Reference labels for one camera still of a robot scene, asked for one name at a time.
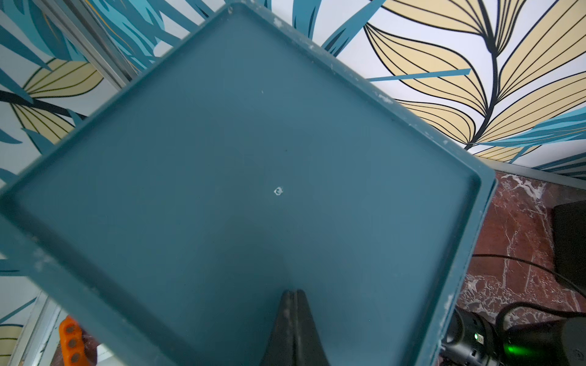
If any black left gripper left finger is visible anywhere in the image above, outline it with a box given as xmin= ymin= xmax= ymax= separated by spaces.
xmin=260 ymin=291 xmax=295 ymax=366

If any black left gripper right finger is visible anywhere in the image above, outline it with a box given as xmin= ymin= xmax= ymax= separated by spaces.
xmin=294 ymin=290 xmax=330 ymax=366

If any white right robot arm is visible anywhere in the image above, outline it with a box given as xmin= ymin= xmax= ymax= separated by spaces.
xmin=439 ymin=302 xmax=585 ymax=365

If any teal drawer cabinet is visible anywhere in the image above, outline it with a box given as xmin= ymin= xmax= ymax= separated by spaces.
xmin=1 ymin=1 xmax=496 ymax=365

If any white orange small valve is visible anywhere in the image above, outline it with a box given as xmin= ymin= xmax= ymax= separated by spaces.
xmin=59 ymin=316 xmax=91 ymax=366

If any yellow black toolbox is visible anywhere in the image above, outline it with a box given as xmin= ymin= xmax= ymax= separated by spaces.
xmin=552 ymin=201 xmax=585 ymax=293

